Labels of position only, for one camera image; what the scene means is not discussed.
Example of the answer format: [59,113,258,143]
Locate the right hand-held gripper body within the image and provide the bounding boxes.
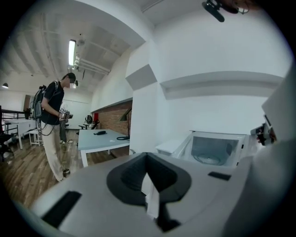
[251,67,296,235]

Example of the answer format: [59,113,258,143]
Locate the white stool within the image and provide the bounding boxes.
[29,129,44,147]

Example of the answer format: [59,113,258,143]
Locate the light blue table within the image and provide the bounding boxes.
[78,129,130,168]

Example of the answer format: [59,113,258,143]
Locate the white ceiling pipes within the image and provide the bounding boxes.
[73,55,110,75]

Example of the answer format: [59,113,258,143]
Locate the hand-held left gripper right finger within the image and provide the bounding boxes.
[147,153,255,237]

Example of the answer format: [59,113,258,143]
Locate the ceiling tube light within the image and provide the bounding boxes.
[68,39,77,67]

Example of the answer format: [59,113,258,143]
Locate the black head-worn camera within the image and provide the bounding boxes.
[202,0,249,23]

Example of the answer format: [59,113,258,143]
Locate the white microwave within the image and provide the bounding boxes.
[189,130,252,168]

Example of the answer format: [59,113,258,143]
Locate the white desk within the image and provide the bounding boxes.
[3,118,39,150]

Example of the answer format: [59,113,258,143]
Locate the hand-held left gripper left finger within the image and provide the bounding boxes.
[31,152,163,237]

